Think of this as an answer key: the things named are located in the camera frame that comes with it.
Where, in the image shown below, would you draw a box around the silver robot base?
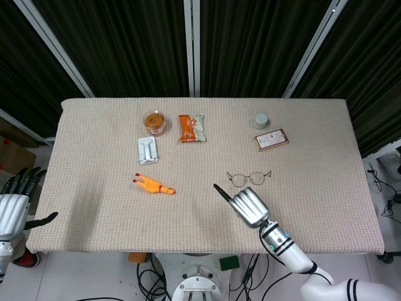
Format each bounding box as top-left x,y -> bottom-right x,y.
150,252 -> 239,301

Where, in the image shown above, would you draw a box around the beige woven tablecloth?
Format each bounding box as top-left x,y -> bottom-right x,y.
26,97 -> 385,255

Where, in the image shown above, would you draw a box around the black cable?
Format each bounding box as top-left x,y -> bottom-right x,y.
367,161 -> 401,218
136,253 -> 172,301

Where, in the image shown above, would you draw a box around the brown cardboard box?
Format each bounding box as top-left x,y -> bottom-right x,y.
0,117 -> 36,176

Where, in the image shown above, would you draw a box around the yellow rubber chicken toy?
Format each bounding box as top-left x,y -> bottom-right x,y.
132,172 -> 177,196

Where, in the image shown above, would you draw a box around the green block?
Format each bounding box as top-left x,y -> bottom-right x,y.
219,255 -> 241,272

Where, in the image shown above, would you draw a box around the brown rectangular packet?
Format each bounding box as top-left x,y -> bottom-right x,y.
254,128 -> 290,153

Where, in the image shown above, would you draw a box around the wire-frame eyeglasses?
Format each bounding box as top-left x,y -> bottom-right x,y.
226,169 -> 273,188

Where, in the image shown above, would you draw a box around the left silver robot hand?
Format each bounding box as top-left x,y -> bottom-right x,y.
0,167 -> 59,241

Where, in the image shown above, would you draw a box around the grey aluminium extrusion bar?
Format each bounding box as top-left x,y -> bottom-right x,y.
281,0 -> 349,99
12,0 -> 95,98
182,0 -> 202,97

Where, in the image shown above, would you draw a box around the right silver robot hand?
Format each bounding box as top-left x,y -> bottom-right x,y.
212,183 -> 271,230

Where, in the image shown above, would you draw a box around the red object on floor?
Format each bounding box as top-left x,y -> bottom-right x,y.
12,250 -> 40,268

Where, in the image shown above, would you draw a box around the clear jar of brown snacks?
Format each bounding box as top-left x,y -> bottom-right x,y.
143,109 -> 167,137

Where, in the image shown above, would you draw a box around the orange and white snack bag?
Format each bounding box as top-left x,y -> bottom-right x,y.
178,113 -> 208,144

